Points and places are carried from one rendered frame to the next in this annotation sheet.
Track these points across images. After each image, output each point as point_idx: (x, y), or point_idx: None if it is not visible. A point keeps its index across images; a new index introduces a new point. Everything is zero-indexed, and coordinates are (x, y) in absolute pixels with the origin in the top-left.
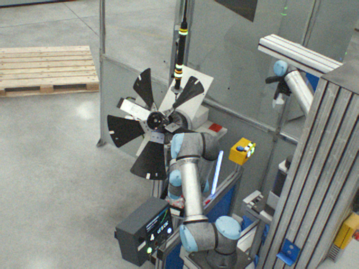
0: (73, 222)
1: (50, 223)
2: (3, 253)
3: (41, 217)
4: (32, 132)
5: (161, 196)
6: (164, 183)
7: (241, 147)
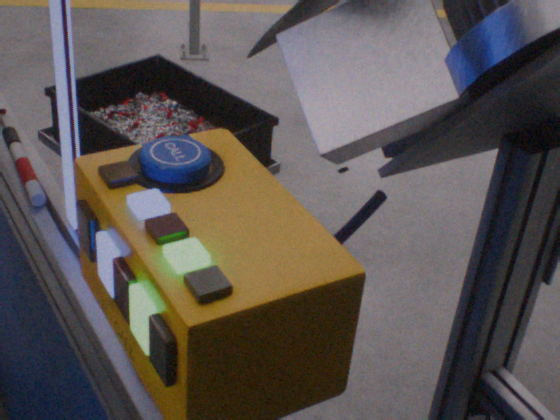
0: (528, 376)
1: (528, 326)
2: (437, 231)
3: (558, 314)
4: None
5: (182, 73)
6: (458, 365)
7: (172, 157)
